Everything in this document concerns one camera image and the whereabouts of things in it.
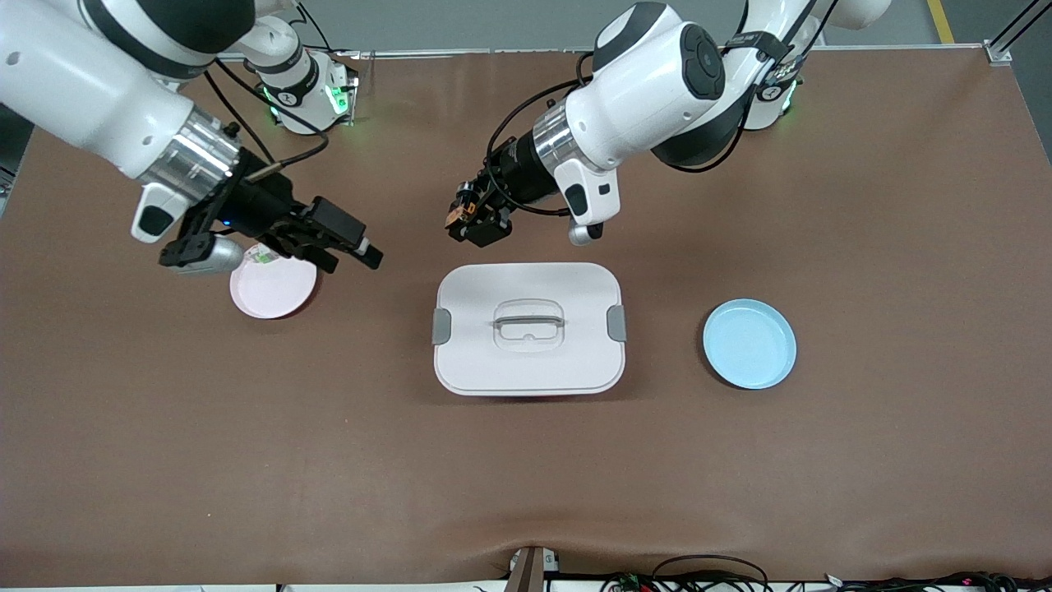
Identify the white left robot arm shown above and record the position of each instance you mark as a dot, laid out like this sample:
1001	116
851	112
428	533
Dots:
649	82

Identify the metal table edge bracket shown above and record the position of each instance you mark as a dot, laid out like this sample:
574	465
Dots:
530	571

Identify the light blue round plate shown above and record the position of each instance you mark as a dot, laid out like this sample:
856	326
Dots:
749	344

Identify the white lidded storage box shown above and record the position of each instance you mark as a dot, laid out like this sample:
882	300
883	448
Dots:
530	362

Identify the pale pink round plate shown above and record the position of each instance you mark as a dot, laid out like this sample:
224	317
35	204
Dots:
275	292

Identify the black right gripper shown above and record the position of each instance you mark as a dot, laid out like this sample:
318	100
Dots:
260	207

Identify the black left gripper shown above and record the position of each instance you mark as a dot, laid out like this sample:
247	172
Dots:
516	173

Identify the grey box latch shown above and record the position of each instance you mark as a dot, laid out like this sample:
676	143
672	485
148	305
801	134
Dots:
441	327
616	323

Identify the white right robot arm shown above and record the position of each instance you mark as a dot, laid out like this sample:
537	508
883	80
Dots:
82	82

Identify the aluminium frame post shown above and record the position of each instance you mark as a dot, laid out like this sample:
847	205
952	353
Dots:
1007	41

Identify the orange and black switch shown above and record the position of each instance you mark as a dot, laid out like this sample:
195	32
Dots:
457	217

